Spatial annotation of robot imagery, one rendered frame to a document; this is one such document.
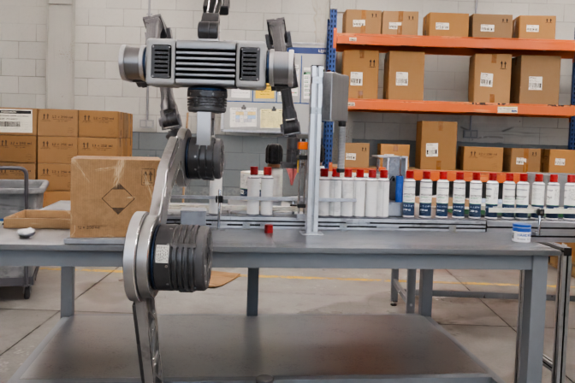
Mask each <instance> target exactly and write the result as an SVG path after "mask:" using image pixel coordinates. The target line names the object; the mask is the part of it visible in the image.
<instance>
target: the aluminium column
mask: <svg viewBox="0 0 575 383"><path fill-rule="evenodd" d="M310 77H323V65H311V76H310ZM322 98H323V84H320V83H319V84H315V83H312V84H310V102H309V108H310V107H313V108H318V114H309V127H308V153H307V178H306V204H305V232H306V233H317V223H318V198H319V173H320V148H321V123H322V115H321V114H319V108H322Z"/></svg>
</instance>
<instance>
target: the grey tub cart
mask: <svg viewBox="0 0 575 383"><path fill-rule="evenodd" d="M0 170H21V171H22V172H23V173H24V180H0V226H2V225H3V218H4V217H7V216H9V215H12V214H15V213H17V212H20V211H22V210H24V209H42V208H43V201H44V192H45V191H46V189H47V187H48V185H49V181H48V180H29V179H28V172H27V170H26V169H25V168H23V167H21V166H0ZM38 271H39V266H0V286H23V292H22V293H23V295H24V298H25V299H29V298H30V293H31V287H32V285H33V284H34V281H35V280H36V277H37V275H38Z"/></svg>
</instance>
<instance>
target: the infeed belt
mask: <svg viewBox="0 0 575 383"><path fill-rule="evenodd" d="M168 215H181V213H173V212H169V213H168ZM221 216H238V217H289V218H297V215H272V216H262V215H260V214H259V215H246V214H223V213H222V214H221ZM318 218H341V219H392V220H443V221H485V220H483V219H480V220H473V219H468V217H464V218H465V219H462V220H460V219H453V218H452V217H448V218H447V219H437V218H435V217H431V218H430V219H422V218H418V216H414V218H411V219H408V218H402V216H389V217H388V218H378V217H377V218H367V217H330V216H329V217H318Z"/></svg>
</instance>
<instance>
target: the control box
mask: <svg viewBox="0 0 575 383"><path fill-rule="evenodd" d="M348 87H349V76H347V75H344V74H338V73H334V72H323V98H322V110H321V115H322V121H347V110H348Z"/></svg>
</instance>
